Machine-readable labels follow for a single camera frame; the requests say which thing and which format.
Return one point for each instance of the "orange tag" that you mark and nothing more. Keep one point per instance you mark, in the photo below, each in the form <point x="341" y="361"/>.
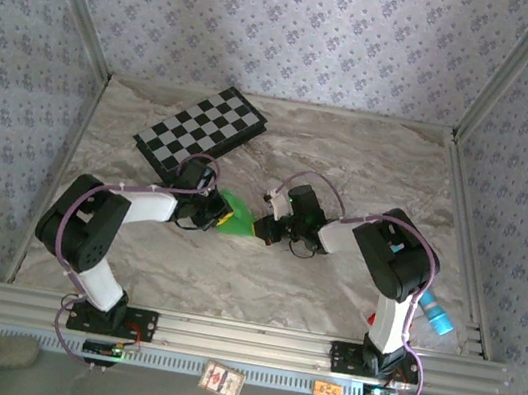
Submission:
<point x="328" y="391"/>

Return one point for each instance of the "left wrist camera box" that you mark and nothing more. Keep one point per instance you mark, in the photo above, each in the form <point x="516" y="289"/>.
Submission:
<point x="208" y="189"/>

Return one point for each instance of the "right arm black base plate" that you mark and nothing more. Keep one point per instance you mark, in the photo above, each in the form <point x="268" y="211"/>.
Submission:
<point x="341" y="357"/>

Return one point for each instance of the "green paper sheet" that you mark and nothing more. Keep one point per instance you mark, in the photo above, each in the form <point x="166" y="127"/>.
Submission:
<point x="239" y="221"/>

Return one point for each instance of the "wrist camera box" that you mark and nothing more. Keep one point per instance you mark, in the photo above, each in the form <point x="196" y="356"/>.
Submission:
<point x="276" y="198"/>
<point x="208" y="189"/>

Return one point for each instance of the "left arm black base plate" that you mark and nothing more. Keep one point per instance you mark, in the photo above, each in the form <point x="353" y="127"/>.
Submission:
<point x="146" y="325"/>

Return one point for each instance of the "small red object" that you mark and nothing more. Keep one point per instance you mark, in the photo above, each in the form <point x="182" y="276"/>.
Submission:
<point x="371" y="318"/>

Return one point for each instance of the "black white folded chessboard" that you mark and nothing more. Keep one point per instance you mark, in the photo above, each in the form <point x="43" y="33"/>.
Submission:
<point x="205" y="122"/>

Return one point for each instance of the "aluminium table side rail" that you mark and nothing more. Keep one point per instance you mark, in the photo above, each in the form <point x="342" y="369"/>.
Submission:
<point x="462" y="190"/>
<point x="69" y="150"/>

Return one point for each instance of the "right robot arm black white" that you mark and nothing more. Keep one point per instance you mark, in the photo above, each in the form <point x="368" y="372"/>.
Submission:
<point x="399" y="266"/>

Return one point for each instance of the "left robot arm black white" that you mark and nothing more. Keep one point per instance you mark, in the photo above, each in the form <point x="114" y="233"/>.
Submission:
<point x="81" y="228"/>

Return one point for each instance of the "light blue cylinder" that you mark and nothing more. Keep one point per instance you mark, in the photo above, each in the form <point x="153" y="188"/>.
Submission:
<point x="437" y="318"/>

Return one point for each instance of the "aluminium mounting rail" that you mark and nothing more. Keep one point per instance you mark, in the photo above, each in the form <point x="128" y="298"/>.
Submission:
<point x="240" y="340"/>

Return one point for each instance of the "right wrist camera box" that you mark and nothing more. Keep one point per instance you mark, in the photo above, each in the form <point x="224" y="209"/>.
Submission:
<point x="276" y="198"/>

